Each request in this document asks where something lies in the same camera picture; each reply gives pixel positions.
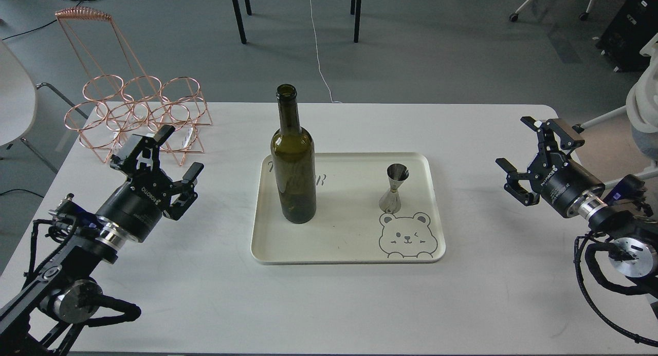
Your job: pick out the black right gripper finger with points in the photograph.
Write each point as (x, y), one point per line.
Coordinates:
(556, 141)
(512, 185)

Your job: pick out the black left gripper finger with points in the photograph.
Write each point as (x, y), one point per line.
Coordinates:
(185, 191)
(140, 154)

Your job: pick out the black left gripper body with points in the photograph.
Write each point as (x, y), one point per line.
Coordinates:
(139, 203)

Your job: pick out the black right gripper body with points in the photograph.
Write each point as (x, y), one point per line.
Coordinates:
(565, 182)

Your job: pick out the dark green wine bottle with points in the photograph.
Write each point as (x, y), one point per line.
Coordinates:
(292, 150)

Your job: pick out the silver steel jigger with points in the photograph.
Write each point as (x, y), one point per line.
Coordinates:
(390, 202)

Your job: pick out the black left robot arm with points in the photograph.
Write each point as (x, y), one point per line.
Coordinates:
(59, 298)

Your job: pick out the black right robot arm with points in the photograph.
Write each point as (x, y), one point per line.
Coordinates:
(619, 249)

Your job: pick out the white office chair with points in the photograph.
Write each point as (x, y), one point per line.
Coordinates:
(641, 109)

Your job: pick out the white chair wheeled base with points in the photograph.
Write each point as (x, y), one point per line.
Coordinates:
(532, 4)

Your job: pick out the black equipment case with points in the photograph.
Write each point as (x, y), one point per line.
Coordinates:
(632, 27)

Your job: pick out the white round chair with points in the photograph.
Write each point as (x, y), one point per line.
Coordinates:
(19, 103)

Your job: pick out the cream bear serving tray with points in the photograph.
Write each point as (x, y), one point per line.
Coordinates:
(349, 226)

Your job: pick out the copper wire wine rack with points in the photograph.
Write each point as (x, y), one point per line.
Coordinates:
(118, 105)

